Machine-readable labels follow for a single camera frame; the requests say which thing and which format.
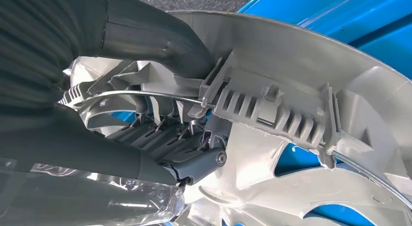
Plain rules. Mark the blue steel shelf rack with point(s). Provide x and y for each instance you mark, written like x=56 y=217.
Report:
x=370 y=18

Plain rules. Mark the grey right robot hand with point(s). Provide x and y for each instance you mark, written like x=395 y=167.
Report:
x=80 y=160

